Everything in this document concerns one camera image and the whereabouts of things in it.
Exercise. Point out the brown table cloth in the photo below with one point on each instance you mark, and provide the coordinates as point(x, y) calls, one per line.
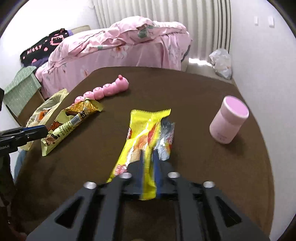
point(210, 191)

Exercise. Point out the pink cylindrical cup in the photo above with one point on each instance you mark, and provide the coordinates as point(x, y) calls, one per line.
point(228, 120)

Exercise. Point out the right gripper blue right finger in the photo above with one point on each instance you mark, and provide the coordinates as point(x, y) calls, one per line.
point(157, 172)

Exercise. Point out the clear plastic bag on floor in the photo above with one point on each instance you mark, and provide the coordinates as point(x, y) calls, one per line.
point(221, 62)

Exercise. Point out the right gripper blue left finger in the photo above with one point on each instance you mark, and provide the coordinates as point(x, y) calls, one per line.
point(140, 173)

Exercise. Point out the pink floral bed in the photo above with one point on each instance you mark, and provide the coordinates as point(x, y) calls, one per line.
point(134, 41)

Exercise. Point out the pink caterpillar toy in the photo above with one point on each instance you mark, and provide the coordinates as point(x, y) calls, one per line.
point(121, 84)

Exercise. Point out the yellow brown snack wrapper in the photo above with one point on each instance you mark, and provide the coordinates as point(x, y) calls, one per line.
point(66, 121)

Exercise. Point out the yellow plastic trash bag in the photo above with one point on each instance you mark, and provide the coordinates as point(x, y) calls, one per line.
point(37, 112)

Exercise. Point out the green checkered nightstand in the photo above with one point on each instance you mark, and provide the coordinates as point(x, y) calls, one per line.
point(22, 96)

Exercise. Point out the beige pleated curtain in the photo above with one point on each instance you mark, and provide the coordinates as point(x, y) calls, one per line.
point(208, 22)

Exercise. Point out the black hello kitty blanket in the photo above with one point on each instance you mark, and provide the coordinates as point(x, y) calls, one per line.
point(39, 53)

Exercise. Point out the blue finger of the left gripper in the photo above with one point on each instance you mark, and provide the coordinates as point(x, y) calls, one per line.
point(36, 132)

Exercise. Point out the beige bed headboard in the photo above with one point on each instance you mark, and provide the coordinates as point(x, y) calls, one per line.
point(80, 29)

